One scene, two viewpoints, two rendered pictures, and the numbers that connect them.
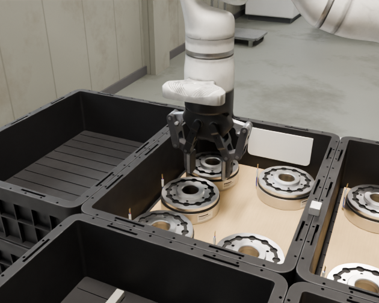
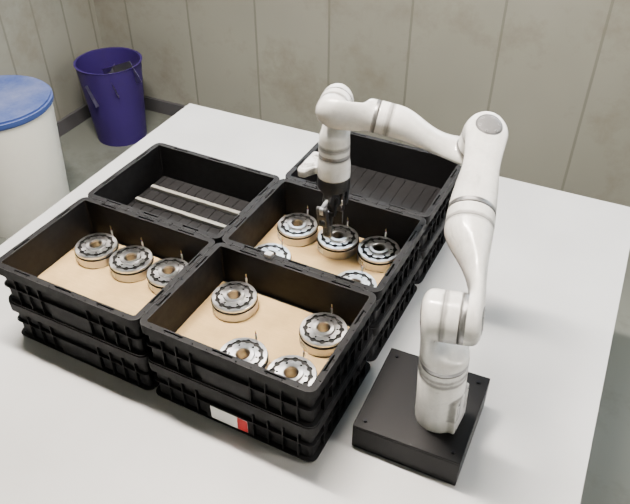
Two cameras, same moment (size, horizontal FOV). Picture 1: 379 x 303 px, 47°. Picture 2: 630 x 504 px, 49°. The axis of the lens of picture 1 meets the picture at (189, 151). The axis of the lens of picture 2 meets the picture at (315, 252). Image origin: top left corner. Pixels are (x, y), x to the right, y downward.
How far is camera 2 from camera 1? 1.62 m
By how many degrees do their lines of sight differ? 74
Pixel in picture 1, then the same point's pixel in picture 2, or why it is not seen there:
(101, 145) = (425, 202)
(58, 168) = (388, 187)
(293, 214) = not seen: hidden behind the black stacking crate
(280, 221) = not seen: hidden behind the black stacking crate
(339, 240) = (294, 311)
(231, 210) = (333, 265)
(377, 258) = (274, 325)
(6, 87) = not seen: outside the picture
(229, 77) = (322, 172)
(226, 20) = (323, 138)
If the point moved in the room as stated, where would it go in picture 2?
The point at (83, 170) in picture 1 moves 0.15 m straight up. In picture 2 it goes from (386, 198) to (390, 151)
